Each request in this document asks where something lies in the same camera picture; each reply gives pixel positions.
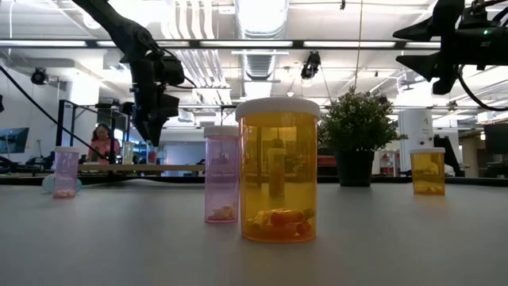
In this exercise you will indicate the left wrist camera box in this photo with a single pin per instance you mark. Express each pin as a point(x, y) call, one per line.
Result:
point(168, 105)

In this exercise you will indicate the black metal shelf frame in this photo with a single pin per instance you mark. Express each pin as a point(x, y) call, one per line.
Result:
point(59, 131)

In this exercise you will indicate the long ceiling light bar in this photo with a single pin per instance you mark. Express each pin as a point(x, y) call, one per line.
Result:
point(246, 43)

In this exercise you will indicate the grey table mat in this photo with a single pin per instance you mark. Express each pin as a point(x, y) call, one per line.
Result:
point(357, 246)

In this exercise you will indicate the orange medicine bottle white cap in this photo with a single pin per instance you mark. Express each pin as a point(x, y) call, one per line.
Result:
point(278, 182)
point(427, 175)

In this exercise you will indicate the green medicine bottle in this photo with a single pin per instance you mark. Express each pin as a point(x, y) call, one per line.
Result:
point(128, 153)

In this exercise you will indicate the black ceiling spotlight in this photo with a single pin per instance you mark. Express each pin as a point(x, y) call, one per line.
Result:
point(39, 75)
point(310, 65)

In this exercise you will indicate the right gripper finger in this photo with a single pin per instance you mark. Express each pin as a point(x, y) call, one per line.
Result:
point(424, 32)
point(422, 63)

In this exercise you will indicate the black monitor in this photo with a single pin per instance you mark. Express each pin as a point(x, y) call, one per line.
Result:
point(496, 139)

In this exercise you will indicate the silver ceiling duct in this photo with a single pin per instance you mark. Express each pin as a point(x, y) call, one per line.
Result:
point(260, 24)

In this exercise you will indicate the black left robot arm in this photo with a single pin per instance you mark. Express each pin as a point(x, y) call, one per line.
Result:
point(119, 24)

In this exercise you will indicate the wall monitor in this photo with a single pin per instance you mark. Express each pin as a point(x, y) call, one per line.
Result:
point(14, 140)

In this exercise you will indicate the green potted plant black pot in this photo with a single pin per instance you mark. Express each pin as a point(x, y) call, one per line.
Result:
point(357, 127)

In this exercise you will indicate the white round column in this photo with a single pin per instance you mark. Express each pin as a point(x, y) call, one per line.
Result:
point(416, 131)

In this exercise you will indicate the person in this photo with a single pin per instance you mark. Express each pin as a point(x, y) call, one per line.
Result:
point(101, 147)

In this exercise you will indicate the pink medicine bottle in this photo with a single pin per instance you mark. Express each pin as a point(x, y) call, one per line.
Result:
point(66, 172)
point(221, 178)

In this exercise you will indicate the black aluminium rig frame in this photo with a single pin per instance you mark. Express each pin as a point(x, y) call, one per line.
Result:
point(468, 181)

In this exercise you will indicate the wooden shelf board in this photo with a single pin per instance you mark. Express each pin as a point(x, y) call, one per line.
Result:
point(158, 168)

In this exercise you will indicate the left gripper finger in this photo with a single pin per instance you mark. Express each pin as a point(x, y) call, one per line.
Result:
point(158, 121)
point(143, 123)

